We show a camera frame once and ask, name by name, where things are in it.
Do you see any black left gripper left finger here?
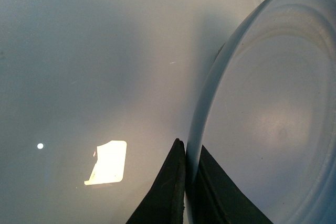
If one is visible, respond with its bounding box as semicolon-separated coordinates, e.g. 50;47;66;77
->
127;139;186;223

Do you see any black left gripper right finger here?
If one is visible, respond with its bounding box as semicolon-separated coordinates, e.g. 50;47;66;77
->
188;147;272;223

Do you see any light blue round plate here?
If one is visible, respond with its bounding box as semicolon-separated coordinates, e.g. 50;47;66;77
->
186;0;335;223

